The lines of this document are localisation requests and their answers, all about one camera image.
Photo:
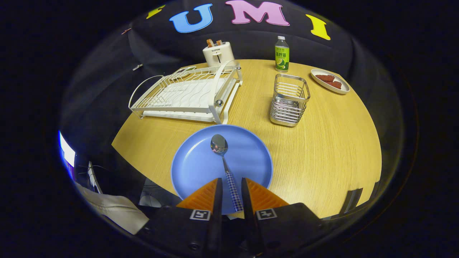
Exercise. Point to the white toaster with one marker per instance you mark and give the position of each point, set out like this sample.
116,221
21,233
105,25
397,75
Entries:
218,55

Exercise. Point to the white cloth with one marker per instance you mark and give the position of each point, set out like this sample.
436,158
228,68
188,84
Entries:
118,211

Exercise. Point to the green label drink bottle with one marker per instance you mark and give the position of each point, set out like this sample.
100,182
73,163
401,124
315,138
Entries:
282,57

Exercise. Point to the red meat slice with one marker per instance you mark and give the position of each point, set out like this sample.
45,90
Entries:
334,85
324,77

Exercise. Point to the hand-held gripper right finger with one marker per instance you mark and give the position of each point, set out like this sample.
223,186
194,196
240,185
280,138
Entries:
249,222

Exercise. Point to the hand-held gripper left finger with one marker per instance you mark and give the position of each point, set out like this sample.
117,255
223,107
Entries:
216,229

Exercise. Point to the white round dish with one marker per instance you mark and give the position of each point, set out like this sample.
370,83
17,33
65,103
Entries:
344,87

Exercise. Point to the white clip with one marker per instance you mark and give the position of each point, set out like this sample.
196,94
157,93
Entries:
137,67

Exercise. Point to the blue plate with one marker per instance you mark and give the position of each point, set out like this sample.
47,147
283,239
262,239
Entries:
193,165

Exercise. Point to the bright screen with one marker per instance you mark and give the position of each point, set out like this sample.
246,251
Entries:
66,152

